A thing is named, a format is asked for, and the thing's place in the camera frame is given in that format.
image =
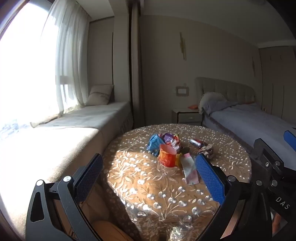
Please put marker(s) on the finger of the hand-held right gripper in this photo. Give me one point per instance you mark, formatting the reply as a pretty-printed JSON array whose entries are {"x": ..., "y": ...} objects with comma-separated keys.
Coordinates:
[
  {"x": 266, "y": 155},
  {"x": 291, "y": 138}
]

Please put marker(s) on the beige window seat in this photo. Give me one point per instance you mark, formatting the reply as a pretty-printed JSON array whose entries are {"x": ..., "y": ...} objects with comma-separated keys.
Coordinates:
[{"x": 57, "y": 136}]

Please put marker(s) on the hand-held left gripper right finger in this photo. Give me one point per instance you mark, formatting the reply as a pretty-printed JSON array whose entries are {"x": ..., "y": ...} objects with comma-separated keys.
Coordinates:
[{"x": 210, "y": 178}]

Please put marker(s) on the orange snack bag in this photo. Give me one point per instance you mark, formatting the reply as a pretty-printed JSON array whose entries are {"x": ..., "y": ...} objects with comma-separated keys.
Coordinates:
[{"x": 167, "y": 157}]

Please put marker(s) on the round table with floral cloth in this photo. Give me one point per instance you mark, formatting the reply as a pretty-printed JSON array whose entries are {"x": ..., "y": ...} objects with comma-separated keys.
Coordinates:
[{"x": 143, "y": 185}]

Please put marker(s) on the red white crumpled wrapper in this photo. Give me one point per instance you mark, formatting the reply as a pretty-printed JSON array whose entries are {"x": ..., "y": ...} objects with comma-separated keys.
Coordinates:
[{"x": 177, "y": 141}]

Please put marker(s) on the long gold wall ornament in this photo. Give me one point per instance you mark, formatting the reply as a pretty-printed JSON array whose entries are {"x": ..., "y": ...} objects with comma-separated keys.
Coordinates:
[{"x": 183, "y": 46}]

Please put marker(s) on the small orange item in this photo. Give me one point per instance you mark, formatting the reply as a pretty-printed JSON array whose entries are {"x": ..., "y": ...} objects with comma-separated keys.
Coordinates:
[{"x": 193, "y": 107}]

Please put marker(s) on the pink white wrapper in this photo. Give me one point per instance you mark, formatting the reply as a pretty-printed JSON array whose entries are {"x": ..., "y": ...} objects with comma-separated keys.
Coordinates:
[{"x": 190, "y": 170}]

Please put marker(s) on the beige upholstered headboard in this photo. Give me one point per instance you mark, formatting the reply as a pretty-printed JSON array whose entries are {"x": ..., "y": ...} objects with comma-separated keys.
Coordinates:
[{"x": 231, "y": 89}]

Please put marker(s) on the crumpled paper ball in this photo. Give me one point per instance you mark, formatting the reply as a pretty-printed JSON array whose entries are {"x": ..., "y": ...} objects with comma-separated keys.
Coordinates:
[{"x": 207, "y": 151}]

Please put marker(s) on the wall switch panel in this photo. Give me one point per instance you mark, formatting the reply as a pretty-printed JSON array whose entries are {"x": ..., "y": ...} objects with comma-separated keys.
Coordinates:
[{"x": 182, "y": 90}]

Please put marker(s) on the grey bed pillow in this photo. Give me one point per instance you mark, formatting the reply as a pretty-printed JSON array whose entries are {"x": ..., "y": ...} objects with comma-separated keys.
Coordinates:
[{"x": 211, "y": 99}]

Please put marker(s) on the white nightstand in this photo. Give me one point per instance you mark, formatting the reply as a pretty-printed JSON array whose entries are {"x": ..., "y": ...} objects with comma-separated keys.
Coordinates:
[{"x": 187, "y": 117}]

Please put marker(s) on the beige wardrobe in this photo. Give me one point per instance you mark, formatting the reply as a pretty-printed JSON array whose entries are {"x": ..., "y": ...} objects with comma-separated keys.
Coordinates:
[{"x": 277, "y": 85}]

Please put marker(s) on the red snack wrapper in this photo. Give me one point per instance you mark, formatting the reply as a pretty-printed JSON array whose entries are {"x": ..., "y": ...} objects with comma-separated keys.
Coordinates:
[{"x": 196, "y": 142}]

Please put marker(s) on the purple snack bag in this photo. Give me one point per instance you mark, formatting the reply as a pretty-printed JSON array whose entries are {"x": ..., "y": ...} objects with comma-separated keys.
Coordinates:
[{"x": 168, "y": 138}]

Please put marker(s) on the white sheer curtain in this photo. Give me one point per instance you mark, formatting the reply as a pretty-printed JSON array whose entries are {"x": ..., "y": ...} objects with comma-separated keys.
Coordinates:
[{"x": 69, "y": 58}]

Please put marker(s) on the yellow wrapper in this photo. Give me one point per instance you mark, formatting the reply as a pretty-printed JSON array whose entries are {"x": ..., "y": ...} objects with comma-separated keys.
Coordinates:
[{"x": 178, "y": 160}]

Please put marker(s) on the orange chair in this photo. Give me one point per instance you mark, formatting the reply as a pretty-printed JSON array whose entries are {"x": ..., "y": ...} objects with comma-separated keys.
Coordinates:
[{"x": 108, "y": 230}]

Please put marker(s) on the beige cushion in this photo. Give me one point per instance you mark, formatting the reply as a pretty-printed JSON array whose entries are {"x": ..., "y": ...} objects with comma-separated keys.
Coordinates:
[{"x": 100, "y": 95}]

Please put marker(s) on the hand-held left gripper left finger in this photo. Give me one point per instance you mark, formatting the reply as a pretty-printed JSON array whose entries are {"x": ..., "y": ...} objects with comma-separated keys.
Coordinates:
[{"x": 90, "y": 176}]

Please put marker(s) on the bed with grey blanket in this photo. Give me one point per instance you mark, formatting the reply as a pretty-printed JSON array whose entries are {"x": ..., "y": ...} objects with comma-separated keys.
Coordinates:
[{"x": 245, "y": 120}]

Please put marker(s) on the short gold wall ornament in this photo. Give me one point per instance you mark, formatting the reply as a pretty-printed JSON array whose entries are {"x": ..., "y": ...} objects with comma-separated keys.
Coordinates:
[{"x": 253, "y": 66}]

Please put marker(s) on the blue snack bag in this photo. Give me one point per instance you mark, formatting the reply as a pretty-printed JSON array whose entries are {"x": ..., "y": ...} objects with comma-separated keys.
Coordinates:
[{"x": 154, "y": 143}]

